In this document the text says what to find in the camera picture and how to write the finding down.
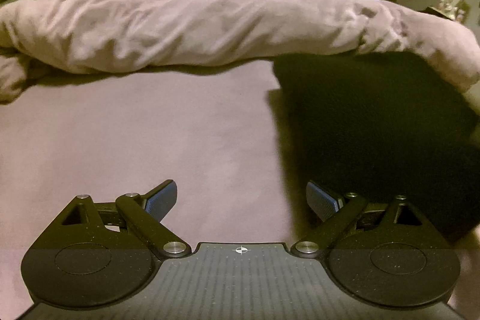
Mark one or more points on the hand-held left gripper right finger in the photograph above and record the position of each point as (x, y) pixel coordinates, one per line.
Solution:
(321, 199)

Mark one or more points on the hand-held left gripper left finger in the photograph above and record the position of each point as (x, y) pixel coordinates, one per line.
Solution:
(162, 198)

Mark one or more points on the black short-sleeved knit shirt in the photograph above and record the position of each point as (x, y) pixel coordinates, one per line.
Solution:
(375, 140)

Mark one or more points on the purple fleece bed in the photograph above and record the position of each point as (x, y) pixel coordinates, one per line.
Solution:
(150, 132)

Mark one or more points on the pink crumpled duvet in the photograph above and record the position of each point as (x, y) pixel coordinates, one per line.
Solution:
(210, 27)

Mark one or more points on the yellow-green side shelf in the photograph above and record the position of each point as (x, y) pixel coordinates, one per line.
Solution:
(438, 14)

